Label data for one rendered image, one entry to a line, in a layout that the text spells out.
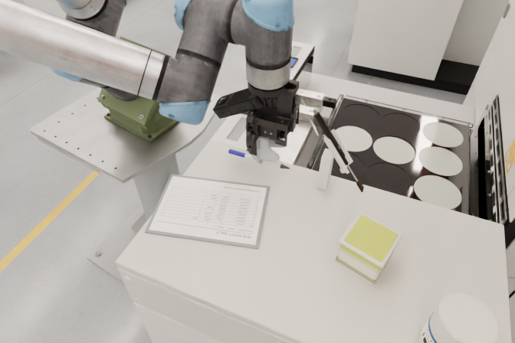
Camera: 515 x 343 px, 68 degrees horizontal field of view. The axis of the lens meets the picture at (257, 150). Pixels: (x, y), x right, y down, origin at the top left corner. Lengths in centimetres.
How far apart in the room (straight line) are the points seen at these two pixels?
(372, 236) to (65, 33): 55
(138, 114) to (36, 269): 112
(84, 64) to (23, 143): 213
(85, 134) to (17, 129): 166
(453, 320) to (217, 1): 55
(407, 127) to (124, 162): 77
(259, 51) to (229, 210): 31
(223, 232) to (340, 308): 24
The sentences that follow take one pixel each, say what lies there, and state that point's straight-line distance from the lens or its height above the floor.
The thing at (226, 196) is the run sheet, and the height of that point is 97.
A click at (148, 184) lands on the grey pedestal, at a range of 133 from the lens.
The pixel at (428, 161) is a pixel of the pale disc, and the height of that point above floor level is 90.
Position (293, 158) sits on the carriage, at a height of 88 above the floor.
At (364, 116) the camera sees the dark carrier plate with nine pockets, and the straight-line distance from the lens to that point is 110.
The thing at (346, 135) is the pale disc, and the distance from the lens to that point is 102.
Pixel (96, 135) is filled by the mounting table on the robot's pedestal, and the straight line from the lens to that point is 121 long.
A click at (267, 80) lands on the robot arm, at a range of 62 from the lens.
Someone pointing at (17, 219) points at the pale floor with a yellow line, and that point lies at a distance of 228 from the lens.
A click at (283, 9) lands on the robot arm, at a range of 57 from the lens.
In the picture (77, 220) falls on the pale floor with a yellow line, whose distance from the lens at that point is 213.
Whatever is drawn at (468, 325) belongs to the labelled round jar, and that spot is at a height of 106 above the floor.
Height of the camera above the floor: 154
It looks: 43 degrees down
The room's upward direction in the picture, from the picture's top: straight up
